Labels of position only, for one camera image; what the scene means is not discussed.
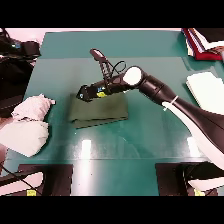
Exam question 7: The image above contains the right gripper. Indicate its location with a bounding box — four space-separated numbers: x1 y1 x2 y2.
75 82 114 103

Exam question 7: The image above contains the green T-shirt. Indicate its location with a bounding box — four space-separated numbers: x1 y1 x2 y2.
68 93 130 130

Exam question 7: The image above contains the white folded garment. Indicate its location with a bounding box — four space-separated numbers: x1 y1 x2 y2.
185 71 224 116

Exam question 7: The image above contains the black garment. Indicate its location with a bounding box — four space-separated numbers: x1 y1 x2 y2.
0 57 35 118

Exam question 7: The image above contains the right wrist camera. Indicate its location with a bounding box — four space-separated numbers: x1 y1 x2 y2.
89 48 112 85

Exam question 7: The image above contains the red garment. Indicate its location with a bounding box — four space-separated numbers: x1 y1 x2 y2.
181 28 224 62

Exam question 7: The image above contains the black cable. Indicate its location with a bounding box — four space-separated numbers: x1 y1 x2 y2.
109 59 128 80

